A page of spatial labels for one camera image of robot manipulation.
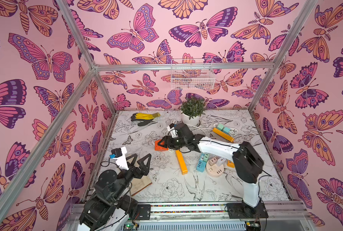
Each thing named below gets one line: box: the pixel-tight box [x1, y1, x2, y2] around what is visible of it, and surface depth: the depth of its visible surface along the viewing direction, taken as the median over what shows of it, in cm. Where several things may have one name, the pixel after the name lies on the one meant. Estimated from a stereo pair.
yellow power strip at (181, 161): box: [175, 149, 188, 176], surface depth 91 cm
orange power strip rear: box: [212, 127, 235, 143], surface depth 103 cm
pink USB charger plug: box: [208, 157, 218, 167], surface depth 87 cm
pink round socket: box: [205, 159, 225, 178], surface depth 87 cm
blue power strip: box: [196, 152, 207, 173], surface depth 89 cm
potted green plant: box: [180, 95, 206, 126], surface depth 98 cm
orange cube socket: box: [154, 139, 170, 152], surface depth 84 cm
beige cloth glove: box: [131, 175, 153, 197], surface depth 83 cm
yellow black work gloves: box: [131, 112, 161, 127], surface depth 115 cm
